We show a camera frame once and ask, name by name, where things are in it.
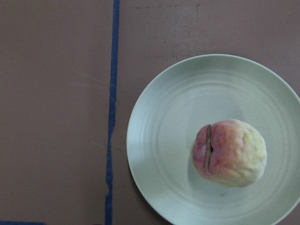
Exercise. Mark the green plate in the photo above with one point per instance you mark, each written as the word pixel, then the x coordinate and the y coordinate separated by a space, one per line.
pixel 174 125

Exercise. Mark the peach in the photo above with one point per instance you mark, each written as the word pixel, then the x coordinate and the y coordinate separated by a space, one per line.
pixel 230 153

